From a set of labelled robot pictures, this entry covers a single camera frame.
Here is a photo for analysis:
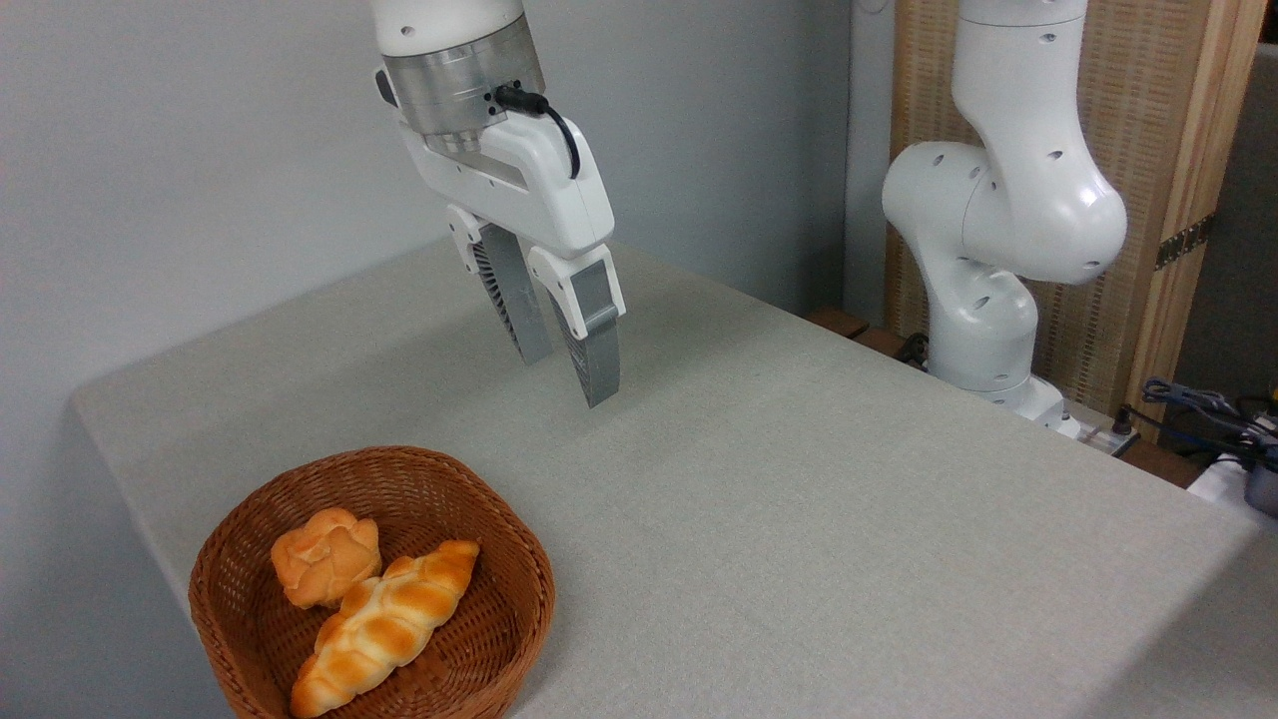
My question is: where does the long braided bread loaf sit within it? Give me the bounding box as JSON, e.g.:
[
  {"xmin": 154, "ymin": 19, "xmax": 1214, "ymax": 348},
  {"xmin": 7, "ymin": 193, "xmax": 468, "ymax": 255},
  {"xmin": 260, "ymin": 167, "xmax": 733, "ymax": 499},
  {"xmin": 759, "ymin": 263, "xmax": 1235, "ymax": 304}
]
[{"xmin": 289, "ymin": 539, "xmax": 482, "ymax": 719}]

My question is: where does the bundle of dark cables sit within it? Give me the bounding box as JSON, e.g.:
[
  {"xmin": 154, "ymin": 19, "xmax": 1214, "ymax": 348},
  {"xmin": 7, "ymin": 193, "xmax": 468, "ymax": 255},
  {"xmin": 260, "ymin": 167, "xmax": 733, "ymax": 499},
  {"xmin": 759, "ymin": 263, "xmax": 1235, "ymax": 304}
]
[{"xmin": 1141, "ymin": 377, "xmax": 1278, "ymax": 462}]

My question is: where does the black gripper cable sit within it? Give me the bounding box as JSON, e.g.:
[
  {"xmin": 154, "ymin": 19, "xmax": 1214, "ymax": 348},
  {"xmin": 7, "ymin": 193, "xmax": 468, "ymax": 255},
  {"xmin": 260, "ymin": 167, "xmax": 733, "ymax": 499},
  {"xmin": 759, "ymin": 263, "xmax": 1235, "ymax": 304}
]
[{"xmin": 493, "ymin": 85, "xmax": 583, "ymax": 182}]

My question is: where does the wooden woven folding screen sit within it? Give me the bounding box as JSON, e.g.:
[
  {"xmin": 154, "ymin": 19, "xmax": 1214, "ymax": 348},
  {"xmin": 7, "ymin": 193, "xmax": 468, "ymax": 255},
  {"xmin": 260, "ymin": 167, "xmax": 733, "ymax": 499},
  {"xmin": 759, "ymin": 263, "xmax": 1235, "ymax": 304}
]
[{"xmin": 887, "ymin": 0, "xmax": 1271, "ymax": 440}]

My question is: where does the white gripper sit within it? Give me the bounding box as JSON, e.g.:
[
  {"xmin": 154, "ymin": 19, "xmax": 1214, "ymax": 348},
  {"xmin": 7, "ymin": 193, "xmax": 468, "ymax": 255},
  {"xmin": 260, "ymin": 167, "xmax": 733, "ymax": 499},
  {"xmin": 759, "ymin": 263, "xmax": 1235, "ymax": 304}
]
[{"xmin": 397, "ymin": 112, "xmax": 628, "ymax": 409}]

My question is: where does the round knotted bread roll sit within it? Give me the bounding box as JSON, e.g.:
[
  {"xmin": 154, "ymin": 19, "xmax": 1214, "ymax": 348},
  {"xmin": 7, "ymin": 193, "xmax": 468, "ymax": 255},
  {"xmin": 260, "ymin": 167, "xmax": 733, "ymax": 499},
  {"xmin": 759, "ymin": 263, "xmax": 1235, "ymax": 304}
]
[{"xmin": 270, "ymin": 507, "xmax": 383, "ymax": 611}]

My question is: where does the brown woven wicker basket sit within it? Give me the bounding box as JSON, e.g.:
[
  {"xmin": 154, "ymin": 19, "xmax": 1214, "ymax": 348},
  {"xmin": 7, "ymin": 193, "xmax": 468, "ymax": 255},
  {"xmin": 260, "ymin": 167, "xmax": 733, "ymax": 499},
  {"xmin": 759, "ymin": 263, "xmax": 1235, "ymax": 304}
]
[{"xmin": 188, "ymin": 445, "xmax": 557, "ymax": 719}]

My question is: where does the dark metal screen hinge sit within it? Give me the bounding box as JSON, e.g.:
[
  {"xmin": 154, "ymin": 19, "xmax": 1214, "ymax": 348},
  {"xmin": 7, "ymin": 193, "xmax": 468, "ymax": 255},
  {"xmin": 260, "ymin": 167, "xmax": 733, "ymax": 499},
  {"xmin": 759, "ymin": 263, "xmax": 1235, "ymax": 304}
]
[{"xmin": 1155, "ymin": 213, "xmax": 1218, "ymax": 272}]

